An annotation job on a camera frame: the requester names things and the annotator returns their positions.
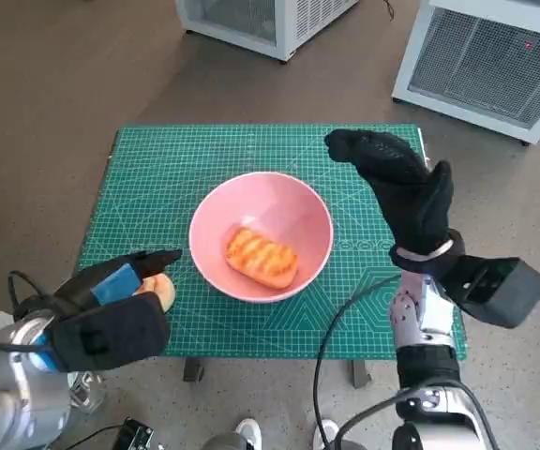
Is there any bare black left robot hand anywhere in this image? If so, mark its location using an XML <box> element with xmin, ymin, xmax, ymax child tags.
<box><xmin>53</xmin><ymin>247</ymin><xmax>184</xmax><ymax>316</ymax></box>

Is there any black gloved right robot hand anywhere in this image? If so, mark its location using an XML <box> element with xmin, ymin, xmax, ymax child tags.
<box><xmin>324</xmin><ymin>128</ymin><xmax>455</xmax><ymax>258</ymax></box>

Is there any round toy bread bun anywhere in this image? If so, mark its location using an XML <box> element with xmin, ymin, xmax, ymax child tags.
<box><xmin>141</xmin><ymin>274</ymin><xmax>177</xmax><ymax>311</ymax></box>

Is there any pink bowl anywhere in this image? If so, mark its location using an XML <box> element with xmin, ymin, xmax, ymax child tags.
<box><xmin>188</xmin><ymin>172</ymin><xmax>336</xmax><ymax>304</ymax></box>

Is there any oblong grilled toy bread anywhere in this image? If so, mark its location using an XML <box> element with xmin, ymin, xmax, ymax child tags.
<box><xmin>224</xmin><ymin>226</ymin><xmax>299</xmax><ymax>289</ymax></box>

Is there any green cutting mat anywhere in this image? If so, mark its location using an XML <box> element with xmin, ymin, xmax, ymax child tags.
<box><xmin>75</xmin><ymin>123</ymin><xmax>468</xmax><ymax>362</ymax></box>

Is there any white mesh cabinet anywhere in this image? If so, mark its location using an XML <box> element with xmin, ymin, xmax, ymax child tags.
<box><xmin>174</xmin><ymin>0</ymin><xmax>359</xmax><ymax>62</ymax></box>
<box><xmin>390</xmin><ymin>0</ymin><xmax>540</xmax><ymax>146</ymax></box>

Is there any black electronic board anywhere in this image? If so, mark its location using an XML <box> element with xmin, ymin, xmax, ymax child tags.
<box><xmin>114</xmin><ymin>418</ymin><xmax>157</xmax><ymax>450</ymax></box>

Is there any grey robot body shell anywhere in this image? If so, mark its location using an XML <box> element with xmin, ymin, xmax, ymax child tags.
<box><xmin>202</xmin><ymin>433</ymin><xmax>252</xmax><ymax>450</ymax></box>

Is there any white shoe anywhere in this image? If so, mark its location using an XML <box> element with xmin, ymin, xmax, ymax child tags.
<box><xmin>234</xmin><ymin>418</ymin><xmax>263</xmax><ymax>450</ymax></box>
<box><xmin>313</xmin><ymin>418</ymin><xmax>340</xmax><ymax>450</ymax></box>

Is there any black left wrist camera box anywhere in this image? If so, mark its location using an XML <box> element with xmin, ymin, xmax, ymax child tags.
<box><xmin>49</xmin><ymin>292</ymin><xmax>171</xmax><ymax>374</ymax></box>

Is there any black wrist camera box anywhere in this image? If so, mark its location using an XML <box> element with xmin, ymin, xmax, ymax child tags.
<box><xmin>49</xmin><ymin>292</ymin><xmax>171</xmax><ymax>374</ymax></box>
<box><xmin>438</xmin><ymin>255</ymin><xmax>540</xmax><ymax>329</ymax></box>

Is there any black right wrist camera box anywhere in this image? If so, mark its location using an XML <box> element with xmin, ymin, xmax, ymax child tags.
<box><xmin>438</xmin><ymin>255</ymin><xmax>540</xmax><ymax>329</ymax></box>

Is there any dark table leg bracket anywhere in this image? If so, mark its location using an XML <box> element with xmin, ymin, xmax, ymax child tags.
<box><xmin>350</xmin><ymin>360</ymin><xmax>372</xmax><ymax>388</ymax></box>
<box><xmin>183</xmin><ymin>359</ymin><xmax>205</xmax><ymax>383</ymax></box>

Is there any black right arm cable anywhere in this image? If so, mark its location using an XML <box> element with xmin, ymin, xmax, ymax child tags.
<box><xmin>313</xmin><ymin>274</ymin><xmax>401</xmax><ymax>450</ymax></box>
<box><xmin>330</xmin><ymin>378</ymin><xmax>494</xmax><ymax>450</ymax></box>

